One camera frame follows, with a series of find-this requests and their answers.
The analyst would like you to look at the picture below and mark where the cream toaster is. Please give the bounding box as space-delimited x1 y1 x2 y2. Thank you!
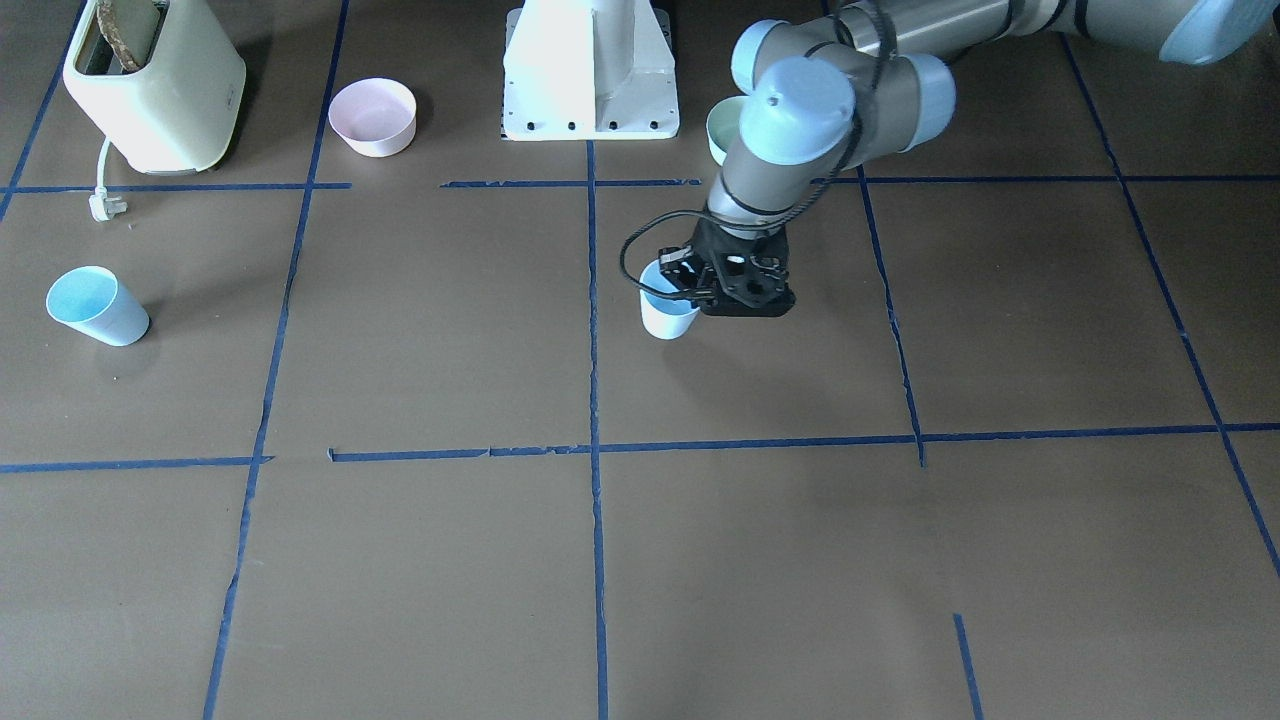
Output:
61 1 247 176

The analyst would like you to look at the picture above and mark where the green bowl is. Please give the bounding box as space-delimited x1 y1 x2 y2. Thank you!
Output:
705 95 749 167

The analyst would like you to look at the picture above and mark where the light blue cup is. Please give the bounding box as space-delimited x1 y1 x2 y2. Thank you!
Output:
45 266 151 347
639 260 701 340

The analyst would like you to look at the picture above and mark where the black camera cable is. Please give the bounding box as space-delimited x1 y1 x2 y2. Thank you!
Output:
620 208 716 301

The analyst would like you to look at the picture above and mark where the toast slice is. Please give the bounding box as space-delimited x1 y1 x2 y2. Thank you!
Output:
95 1 164 74

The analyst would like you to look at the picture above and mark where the white camera mast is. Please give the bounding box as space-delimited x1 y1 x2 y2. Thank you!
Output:
502 1 681 142

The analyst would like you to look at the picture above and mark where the pink bowl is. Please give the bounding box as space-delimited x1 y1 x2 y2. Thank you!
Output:
326 77 419 158

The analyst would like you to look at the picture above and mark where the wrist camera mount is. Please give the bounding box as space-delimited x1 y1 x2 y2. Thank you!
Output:
658 219 796 318

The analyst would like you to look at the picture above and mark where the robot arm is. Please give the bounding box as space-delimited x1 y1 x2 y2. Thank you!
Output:
707 1 1277 238

